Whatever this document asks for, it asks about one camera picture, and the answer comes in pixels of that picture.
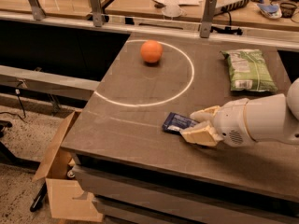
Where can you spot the grey power strip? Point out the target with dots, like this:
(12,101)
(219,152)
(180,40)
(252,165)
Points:
(229,5)

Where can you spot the green chip bag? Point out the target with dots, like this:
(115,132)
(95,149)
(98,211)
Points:
(248,70)

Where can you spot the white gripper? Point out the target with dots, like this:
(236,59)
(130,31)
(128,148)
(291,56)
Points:
(230,121)

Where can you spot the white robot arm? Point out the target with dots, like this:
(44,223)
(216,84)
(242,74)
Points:
(275,117)

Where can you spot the blue white cloth item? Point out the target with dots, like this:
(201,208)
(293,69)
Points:
(270,11)

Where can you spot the middle metal bracket post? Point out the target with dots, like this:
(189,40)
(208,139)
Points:
(97,13)

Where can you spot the white face mask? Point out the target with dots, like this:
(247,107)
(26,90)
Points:
(172,11)

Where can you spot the metal bracket post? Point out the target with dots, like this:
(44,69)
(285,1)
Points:
(207,18)
(37,11)
(97,13)

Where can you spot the orange fruit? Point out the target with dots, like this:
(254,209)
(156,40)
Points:
(151,51)

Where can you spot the left metal bracket post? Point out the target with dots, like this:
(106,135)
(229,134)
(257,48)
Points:
(37,11)

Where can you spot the blue rxbar blueberry wrapper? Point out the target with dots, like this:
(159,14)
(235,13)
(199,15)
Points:
(174,123)

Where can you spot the right metal bracket post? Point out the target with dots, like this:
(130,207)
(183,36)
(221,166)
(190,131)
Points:
(207,18)

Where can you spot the cardboard box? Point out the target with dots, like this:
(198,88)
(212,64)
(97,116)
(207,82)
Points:
(66,198)

